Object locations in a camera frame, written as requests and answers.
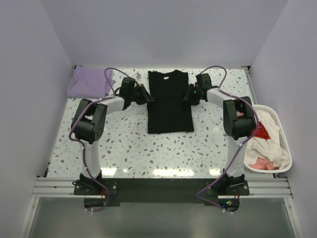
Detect pink garment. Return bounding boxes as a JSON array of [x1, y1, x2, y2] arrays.
[[250, 157, 278, 170]]

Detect white red print t shirt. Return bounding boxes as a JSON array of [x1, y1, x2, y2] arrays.
[[244, 110, 291, 169]]

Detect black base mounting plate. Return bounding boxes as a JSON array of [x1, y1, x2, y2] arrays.
[[72, 177, 250, 209]]

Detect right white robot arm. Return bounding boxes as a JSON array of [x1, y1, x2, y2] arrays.
[[184, 73, 260, 195]]

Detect aluminium frame rail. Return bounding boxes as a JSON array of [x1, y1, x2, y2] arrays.
[[31, 178, 293, 198]]

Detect folded purple t shirt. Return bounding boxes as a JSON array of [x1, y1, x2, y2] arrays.
[[67, 66, 115, 99]]

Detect black t shirt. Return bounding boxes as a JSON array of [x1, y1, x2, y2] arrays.
[[147, 70, 194, 134]]

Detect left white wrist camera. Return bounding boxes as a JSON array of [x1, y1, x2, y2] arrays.
[[134, 72, 142, 80]]

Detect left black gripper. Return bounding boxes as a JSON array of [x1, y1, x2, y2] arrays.
[[129, 84, 154, 105]]

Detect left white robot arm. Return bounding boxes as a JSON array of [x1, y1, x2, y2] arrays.
[[69, 77, 154, 194]]

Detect white laundry basket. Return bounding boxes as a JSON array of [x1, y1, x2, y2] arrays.
[[244, 105, 293, 174]]

